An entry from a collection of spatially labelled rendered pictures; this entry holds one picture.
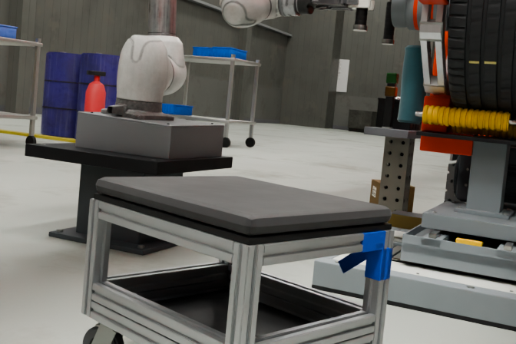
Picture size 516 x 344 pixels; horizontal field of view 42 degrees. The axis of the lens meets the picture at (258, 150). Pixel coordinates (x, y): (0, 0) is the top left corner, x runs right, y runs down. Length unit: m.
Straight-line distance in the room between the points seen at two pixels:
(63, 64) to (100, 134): 4.78
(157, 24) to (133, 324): 1.52
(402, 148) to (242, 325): 1.93
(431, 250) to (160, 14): 1.24
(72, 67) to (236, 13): 5.01
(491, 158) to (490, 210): 0.16
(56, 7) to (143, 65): 10.46
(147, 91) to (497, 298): 1.23
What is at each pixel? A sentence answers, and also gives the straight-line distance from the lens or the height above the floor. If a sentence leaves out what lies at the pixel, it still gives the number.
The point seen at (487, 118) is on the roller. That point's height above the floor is 0.51.
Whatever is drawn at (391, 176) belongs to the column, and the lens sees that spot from 2.81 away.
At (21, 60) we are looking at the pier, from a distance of 11.71.
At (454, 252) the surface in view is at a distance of 1.96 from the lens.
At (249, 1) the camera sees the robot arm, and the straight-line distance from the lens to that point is 2.08.
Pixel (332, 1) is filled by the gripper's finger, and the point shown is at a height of 0.83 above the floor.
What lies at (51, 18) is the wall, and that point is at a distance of 12.59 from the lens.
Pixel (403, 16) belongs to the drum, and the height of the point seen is 0.81.
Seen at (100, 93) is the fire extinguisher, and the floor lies 0.48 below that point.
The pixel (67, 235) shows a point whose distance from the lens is 2.30.
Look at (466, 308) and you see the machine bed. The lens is 1.83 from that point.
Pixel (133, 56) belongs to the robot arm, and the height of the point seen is 0.61.
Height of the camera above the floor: 0.49
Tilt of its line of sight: 4 degrees down
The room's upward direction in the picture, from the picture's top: 5 degrees clockwise
